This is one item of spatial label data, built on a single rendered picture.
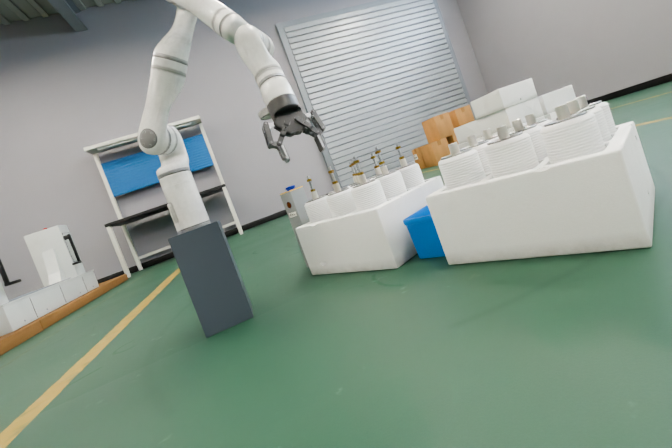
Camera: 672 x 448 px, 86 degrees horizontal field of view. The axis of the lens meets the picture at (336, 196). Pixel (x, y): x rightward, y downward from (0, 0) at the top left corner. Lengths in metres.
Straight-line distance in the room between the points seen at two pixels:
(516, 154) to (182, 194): 0.87
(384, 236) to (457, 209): 0.24
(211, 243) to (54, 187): 5.61
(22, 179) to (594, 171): 6.65
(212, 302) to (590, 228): 0.93
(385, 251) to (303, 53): 5.82
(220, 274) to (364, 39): 6.30
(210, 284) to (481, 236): 0.73
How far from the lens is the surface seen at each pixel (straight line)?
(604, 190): 0.80
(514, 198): 0.83
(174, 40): 1.17
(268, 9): 7.02
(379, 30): 7.27
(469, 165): 0.89
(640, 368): 0.53
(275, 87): 0.88
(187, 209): 1.12
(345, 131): 6.42
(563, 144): 0.82
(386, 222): 1.03
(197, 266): 1.10
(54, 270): 4.45
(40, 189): 6.69
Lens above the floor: 0.30
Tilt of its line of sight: 3 degrees down
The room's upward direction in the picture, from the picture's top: 20 degrees counter-clockwise
